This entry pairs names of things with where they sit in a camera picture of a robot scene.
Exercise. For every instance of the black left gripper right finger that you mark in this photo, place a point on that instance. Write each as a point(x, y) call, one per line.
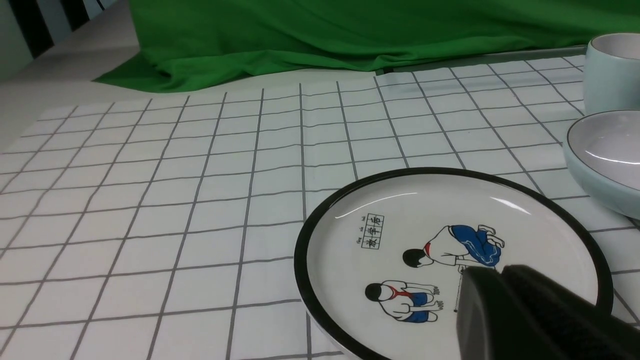
point(580, 330)

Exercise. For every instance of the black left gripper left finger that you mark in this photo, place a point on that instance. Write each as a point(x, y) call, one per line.
point(492, 324)

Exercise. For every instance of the pale blue bowl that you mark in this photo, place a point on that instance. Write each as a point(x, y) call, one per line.
point(602, 154)

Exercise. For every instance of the pale blue cup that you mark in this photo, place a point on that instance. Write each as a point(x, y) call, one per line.
point(611, 78)

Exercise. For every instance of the black-rimmed illustrated plate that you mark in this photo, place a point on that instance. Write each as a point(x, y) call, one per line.
point(379, 263)

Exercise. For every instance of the white grid tablecloth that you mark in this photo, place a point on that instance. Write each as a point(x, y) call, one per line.
point(164, 228)

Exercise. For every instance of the green backdrop cloth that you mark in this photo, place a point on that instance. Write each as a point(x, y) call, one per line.
point(189, 45)

